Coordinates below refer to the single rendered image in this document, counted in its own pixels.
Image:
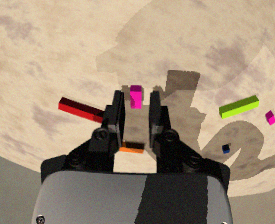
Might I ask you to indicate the magenta rod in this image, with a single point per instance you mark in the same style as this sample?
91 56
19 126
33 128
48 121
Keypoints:
270 117
135 96

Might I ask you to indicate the orange rod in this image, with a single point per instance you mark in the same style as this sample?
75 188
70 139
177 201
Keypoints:
132 147

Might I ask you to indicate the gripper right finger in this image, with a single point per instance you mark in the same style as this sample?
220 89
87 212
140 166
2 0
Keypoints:
173 155

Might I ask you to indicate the small blue block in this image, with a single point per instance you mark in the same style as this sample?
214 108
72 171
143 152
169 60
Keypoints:
225 148

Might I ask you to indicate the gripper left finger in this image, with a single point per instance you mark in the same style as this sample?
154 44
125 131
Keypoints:
94 153

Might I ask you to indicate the lime green rod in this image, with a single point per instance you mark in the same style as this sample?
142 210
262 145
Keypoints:
238 107

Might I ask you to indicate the red rod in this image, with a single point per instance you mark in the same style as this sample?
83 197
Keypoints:
81 110

